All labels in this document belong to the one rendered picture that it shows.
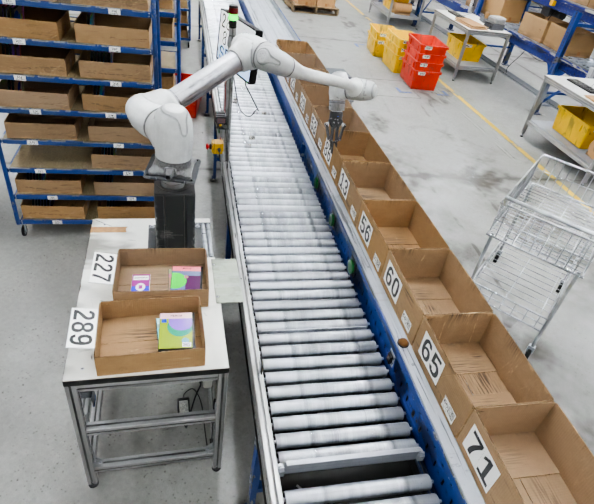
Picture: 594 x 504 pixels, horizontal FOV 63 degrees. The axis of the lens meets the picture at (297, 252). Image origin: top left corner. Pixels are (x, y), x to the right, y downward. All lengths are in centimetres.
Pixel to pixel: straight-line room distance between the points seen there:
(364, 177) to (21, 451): 218
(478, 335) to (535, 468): 52
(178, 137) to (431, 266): 122
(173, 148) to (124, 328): 75
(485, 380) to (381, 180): 136
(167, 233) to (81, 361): 71
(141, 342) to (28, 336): 128
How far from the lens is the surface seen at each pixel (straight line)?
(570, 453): 181
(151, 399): 277
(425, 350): 186
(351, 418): 186
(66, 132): 347
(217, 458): 246
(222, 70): 244
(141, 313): 208
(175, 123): 210
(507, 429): 183
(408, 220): 258
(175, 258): 231
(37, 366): 302
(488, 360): 204
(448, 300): 223
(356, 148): 318
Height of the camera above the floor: 224
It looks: 37 degrees down
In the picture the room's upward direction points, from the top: 10 degrees clockwise
